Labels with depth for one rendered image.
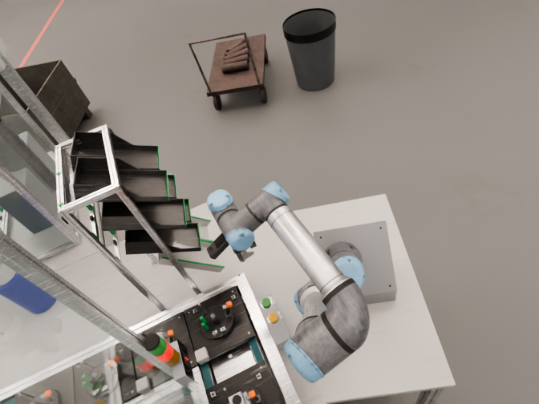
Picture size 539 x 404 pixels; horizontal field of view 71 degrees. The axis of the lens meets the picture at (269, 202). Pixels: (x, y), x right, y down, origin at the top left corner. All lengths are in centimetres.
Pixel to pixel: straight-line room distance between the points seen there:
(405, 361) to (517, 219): 177
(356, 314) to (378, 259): 65
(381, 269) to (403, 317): 22
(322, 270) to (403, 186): 226
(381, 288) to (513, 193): 188
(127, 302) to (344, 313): 129
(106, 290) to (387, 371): 135
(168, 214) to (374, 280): 84
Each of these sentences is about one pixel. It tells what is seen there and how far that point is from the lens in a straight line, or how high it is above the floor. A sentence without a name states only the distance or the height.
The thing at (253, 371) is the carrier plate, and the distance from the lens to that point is 153.
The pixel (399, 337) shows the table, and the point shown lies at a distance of 164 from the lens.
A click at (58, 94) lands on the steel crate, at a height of 49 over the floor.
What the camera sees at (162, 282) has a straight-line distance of 195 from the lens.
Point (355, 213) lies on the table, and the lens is 192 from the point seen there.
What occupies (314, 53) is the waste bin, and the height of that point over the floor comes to 45.
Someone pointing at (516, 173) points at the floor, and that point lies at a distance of 341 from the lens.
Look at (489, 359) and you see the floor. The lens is 261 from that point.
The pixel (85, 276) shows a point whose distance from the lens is 221.
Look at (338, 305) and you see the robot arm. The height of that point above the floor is 154.
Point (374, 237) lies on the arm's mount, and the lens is 154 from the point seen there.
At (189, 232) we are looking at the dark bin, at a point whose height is 120.
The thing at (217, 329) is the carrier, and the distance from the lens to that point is 160.
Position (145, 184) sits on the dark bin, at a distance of 136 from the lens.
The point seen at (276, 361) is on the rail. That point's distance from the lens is 154.
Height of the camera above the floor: 240
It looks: 50 degrees down
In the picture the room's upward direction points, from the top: 18 degrees counter-clockwise
